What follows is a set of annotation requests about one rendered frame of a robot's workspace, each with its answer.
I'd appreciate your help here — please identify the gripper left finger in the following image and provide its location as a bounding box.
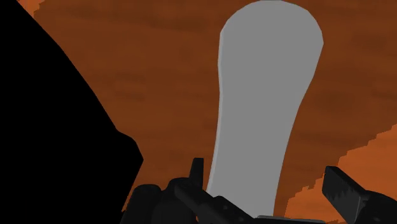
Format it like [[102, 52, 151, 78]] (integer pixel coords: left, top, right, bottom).
[[120, 157, 259, 224]]

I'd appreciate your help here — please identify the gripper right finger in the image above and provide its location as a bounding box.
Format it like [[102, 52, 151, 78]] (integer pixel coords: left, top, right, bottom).
[[321, 165, 397, 224]]

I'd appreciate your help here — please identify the grey long rounded flat object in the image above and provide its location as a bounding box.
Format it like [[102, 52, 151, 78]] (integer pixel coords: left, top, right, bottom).
[[205, 0, 325, 218]]

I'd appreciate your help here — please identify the large black angular block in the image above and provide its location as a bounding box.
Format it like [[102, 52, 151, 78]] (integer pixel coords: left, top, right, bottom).
[[0, 0, 144, 224]]

